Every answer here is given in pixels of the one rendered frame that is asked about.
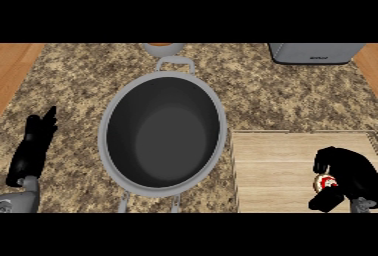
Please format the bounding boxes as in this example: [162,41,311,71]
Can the white cup with orange content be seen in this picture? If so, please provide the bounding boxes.
[140,42,186,58]

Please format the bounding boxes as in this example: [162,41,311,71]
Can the grey box appliance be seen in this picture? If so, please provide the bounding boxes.
[266,42,369,66]

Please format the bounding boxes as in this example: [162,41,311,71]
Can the pale wooden tray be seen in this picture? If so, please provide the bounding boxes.
[229,129,378,214]

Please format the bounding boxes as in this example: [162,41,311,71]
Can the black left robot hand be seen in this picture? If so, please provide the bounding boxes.
[4,105,59,188]

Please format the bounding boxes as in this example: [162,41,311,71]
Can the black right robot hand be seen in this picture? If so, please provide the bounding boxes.
[307,145,378,213]

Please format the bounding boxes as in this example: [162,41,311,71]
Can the large grey metal pot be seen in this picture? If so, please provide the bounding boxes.
[97,55,229,214]

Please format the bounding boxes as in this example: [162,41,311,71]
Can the red and white cupcake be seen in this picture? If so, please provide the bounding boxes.
[313,172,339,194]

